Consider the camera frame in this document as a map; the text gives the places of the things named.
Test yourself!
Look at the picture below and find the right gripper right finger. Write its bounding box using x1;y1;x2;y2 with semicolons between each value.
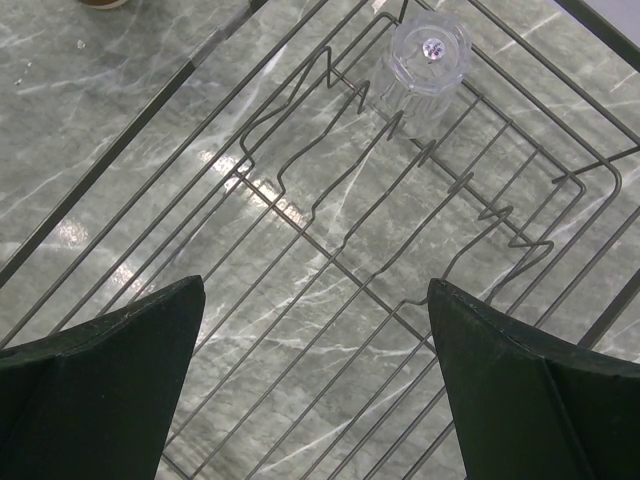
428;278;639;479

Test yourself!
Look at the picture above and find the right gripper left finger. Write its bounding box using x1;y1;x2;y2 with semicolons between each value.
1;275;206;479

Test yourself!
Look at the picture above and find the black wire dish rack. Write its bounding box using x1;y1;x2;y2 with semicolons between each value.
1;1;639;479

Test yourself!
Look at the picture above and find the clear drinking glass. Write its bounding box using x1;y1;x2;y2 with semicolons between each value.
367;10;472;142

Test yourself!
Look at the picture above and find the beige brown ceramic cup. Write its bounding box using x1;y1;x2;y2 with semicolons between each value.
79;0;128;10

